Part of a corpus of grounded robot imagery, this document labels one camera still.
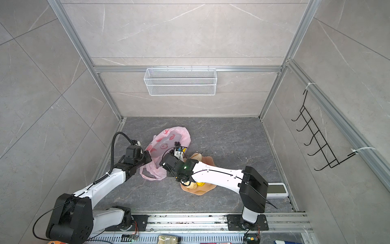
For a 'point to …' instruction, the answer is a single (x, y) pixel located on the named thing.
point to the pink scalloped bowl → (202, 189)
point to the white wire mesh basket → (177, 82)
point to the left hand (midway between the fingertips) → (149, 151)
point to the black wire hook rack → (329, 155)
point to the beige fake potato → (197, 156)
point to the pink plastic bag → (159, 145)
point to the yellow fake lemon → (201, 184)
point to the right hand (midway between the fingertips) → (171, 168)
